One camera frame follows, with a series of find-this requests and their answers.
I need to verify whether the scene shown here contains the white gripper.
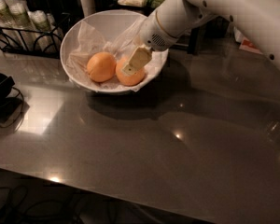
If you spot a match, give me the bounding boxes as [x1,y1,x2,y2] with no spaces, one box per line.
[121,8,179,76]

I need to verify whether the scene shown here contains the orange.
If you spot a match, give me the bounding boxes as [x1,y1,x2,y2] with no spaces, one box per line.
[116,57,146,86]
[87,52,117,82]

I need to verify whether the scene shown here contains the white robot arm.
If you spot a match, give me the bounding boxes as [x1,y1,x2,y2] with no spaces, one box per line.
[123,0,280,76]

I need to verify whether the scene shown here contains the white bowl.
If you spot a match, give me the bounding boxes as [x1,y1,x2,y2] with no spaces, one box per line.
[59,9,170,96]

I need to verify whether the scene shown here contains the black condiment shelf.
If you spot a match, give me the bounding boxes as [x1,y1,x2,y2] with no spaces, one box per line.
[119,6,205,55]

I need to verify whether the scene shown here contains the white cylinder container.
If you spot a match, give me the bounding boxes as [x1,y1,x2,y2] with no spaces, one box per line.
[76,0,97,19]

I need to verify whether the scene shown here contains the paper cup stack right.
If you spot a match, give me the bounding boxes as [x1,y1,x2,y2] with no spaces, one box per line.
[30,10,57,54]

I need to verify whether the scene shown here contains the paper cup stack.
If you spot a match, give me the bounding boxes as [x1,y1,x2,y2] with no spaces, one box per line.
[30,10,57,54]
[0,0,21,48]
[9,3,35,51]

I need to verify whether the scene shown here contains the red white packet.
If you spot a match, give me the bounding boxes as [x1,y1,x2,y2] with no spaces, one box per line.
[239,37,261,54]

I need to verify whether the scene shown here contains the paper cup stack middle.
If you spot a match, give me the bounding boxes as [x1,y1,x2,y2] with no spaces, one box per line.
[9,3,35,51]

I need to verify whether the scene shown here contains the paper cup stack left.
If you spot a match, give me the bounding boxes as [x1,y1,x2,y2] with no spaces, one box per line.
[0,0,21,48]

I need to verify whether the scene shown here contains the black wire cup rack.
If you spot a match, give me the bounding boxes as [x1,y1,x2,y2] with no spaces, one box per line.
[0,13,70,59]

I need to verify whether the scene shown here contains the black cable on table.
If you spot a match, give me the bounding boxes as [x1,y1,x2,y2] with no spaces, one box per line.
[0,86,25,129]

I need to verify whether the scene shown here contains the floor cables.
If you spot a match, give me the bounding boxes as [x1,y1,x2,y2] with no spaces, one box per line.
[0,184,166,224]

